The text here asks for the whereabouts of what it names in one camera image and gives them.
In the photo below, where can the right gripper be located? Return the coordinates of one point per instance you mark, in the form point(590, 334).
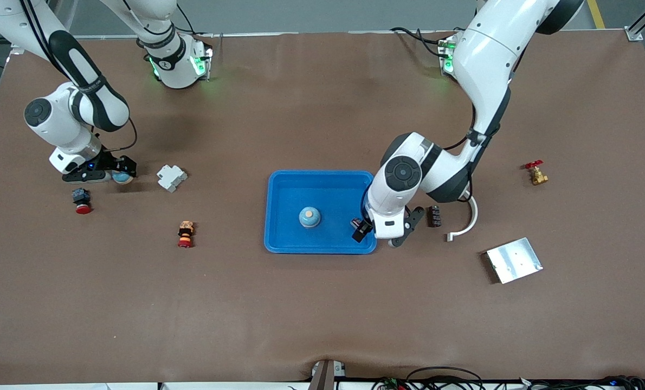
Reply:
point(109, 161)

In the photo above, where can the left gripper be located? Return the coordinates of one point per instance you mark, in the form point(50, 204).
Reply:
point(361, 228)

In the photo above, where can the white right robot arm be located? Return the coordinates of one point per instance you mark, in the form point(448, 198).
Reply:
point(68, 124)

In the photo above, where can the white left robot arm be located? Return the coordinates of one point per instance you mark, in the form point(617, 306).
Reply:
point(485, 49)

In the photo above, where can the blue plastic tray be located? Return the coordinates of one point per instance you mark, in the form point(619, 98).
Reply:
point(322, 238)

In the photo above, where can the red push button black block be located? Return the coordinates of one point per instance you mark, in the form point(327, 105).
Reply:
point(82, 199)

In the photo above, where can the white grey plastic terminal block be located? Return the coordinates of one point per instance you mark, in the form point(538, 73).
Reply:
point(171, 177)

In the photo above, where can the brown table cover mat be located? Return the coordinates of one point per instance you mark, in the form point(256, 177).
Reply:
point(322, 314)

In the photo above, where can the orange red stacked button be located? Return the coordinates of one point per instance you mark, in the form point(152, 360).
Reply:
point(186, 233)

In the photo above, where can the white curved pipe clamp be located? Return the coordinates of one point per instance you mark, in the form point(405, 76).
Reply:
point(474, 216)

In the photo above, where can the silver metal plate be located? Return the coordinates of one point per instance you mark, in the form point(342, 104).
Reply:
point(515, 261)

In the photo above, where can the grey brown mounting bracket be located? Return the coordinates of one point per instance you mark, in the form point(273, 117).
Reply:
point(325, 376)

